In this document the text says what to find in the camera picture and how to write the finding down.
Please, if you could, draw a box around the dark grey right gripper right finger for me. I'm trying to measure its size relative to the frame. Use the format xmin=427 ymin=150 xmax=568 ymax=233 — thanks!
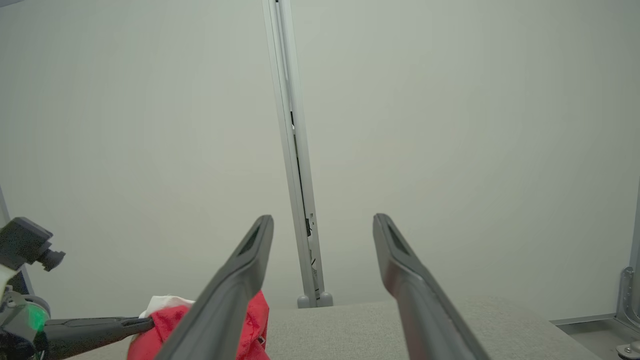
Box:
xmin=372 ymin=213 xmax=491 ymax=360

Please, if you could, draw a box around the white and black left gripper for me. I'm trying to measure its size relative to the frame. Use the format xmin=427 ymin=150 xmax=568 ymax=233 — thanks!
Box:
xmin=0 ymin=265 xmax=155 ymax=360

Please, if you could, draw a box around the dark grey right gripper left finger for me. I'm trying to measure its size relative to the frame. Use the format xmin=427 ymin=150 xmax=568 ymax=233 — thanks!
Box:
xmin=155 ymin=215 xmax=274 ymax=360

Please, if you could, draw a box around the red jersey with white sleeves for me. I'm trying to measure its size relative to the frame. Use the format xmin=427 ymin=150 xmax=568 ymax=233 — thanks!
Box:
xmin=127 ymin=291 xmax=271 ymax=360

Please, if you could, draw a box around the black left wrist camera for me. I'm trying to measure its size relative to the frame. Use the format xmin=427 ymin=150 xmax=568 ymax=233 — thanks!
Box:
xmin=0 ymin=217 xmax=67 ymax=274

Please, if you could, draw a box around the grey metal partition post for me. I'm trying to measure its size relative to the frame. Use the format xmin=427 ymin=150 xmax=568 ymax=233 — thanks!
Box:
xmin=262 ymin=0 xmax=334 ymax=309

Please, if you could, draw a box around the grey metal partition bracket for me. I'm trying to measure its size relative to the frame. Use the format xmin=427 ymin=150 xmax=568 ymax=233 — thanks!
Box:
xmin=550 ymin=175 xmax=640 ymax=360

